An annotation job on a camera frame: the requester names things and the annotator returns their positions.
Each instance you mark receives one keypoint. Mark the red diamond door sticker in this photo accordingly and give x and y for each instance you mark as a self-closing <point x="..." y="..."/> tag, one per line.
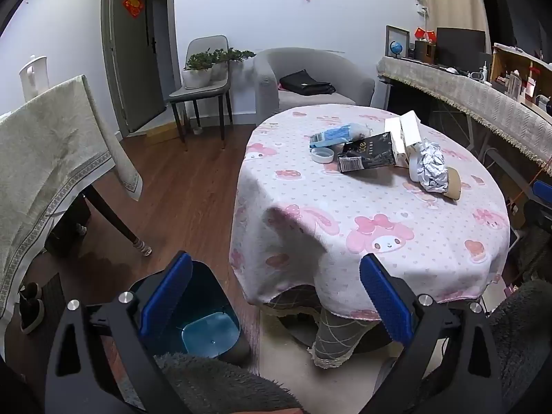
<point x="133" y="5"/>

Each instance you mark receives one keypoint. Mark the white kettle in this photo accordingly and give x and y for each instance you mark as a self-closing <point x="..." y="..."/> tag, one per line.
<point x="32" y="77"/>

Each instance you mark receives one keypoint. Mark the grey door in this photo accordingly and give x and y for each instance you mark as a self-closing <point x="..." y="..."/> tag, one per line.
<point x="133" y="60"/>

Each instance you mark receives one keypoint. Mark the grey armchair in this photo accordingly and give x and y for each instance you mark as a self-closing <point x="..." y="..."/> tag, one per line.
<point x="267" y="77"/>

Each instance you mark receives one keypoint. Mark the grey dining chair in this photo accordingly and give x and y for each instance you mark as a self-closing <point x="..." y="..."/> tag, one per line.
<point x="207" y="47"/>

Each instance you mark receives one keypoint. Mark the white tape roll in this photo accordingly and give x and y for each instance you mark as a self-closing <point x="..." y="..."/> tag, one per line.
<point x="414" y="168"/>

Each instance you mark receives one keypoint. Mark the white paper box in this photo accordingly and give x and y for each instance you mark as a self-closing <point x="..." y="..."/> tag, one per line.
<point x="409" y="127"/>

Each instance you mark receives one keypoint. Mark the dark shoe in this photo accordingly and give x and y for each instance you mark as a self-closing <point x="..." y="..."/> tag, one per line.
<point x="29" y="291"/>
<point x="32" y="317"/>

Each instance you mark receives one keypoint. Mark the black carton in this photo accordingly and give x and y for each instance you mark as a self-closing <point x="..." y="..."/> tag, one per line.
<point x="371" y="151"/>

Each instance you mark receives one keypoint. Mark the picture frame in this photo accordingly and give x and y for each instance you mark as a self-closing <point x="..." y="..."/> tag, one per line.
<point x="396" y="32"/>

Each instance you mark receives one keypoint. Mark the small blue globe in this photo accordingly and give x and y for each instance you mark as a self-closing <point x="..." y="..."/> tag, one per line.
<point x="395" y="48"/>

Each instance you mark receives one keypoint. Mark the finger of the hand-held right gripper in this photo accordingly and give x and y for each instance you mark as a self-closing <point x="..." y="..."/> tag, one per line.
<point x="544" y="192"/>
<point x="541" y="215"/>

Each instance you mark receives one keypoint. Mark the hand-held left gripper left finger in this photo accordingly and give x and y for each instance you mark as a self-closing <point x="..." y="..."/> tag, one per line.
<point x="166" y="293"/>

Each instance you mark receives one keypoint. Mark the dark wooden box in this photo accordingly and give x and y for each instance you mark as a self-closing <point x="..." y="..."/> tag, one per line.
<point x="425" y="51"/>

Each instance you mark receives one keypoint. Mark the flat cardboard piece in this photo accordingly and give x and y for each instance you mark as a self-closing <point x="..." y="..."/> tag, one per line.
<point x="161" y="133"/>

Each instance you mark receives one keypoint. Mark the brown paper cup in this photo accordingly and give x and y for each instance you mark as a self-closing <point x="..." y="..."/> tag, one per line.
<point x="453" y="183"/>

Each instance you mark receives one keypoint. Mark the small red flags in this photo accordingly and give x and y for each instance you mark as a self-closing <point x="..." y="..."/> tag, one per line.
<point x="425" y="34"/>

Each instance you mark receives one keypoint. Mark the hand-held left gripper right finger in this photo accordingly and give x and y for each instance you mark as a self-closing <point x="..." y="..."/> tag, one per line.
<point x="386" y="302"/>

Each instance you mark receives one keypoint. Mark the dark blue trash bin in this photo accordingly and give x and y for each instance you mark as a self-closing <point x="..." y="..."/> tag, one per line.
<point x="207" y="297"/>

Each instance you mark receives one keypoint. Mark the dark wooden table leg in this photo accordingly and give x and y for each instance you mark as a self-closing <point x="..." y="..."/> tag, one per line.
<point x="112" y="215"/>

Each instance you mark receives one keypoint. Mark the white round lid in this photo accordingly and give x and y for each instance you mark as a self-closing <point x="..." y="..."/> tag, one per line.
<point x="322" y="155"/>

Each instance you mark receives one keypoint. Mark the beige fringed desk cloth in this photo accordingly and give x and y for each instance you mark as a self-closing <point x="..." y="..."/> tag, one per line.
<point x="474" y="99"/>

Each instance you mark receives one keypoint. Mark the small white bottle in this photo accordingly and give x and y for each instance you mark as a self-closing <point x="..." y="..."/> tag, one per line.
<point x="485" y="73"/>

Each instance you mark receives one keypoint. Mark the grey fleece pants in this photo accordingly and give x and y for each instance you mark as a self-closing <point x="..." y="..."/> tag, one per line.
<point x="215" y="379"/>

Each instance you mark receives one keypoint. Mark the pink printed tablecloth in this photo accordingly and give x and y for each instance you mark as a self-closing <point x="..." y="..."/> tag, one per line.
<point x="327" y="207"/>

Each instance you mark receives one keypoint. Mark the blue white plastic packet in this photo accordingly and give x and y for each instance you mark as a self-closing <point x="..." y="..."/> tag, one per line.
<point x="336" y="134"/>

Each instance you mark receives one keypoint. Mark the black monitor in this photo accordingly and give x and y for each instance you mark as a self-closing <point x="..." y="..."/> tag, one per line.
<point x="459" y="47"/>

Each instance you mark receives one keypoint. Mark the wooden bookshelf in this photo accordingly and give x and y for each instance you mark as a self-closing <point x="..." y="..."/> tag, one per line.
<point x="504" y="64"/>

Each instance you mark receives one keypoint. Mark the beige lattice under cloth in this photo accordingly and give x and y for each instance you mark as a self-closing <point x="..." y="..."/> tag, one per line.
<point x="336" y="336"/>

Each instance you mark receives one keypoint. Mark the grey green table cloth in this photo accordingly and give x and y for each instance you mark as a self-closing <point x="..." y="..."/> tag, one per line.
<point x="47" y="151"/>

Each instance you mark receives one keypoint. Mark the white security camera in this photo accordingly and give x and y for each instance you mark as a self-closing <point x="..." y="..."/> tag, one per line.
<point x="421" y="0"/>

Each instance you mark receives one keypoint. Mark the cream rug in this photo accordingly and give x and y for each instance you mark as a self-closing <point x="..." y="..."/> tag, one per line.
<point x="280" y="349"/>

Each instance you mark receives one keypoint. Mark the beige curtain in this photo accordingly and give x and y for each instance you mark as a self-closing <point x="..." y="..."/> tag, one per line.
<point x="448" y="0"/>

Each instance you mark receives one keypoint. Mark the black bag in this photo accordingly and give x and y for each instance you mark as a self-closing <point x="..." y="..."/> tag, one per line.
<point x="304" y="83"/>

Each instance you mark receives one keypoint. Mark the foil ball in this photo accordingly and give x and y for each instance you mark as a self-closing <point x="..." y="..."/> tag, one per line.
<point x="433" y="168"/>

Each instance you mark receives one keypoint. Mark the black floor mat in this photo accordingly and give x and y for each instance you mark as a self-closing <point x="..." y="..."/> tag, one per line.
<point x="54" y="291"/>

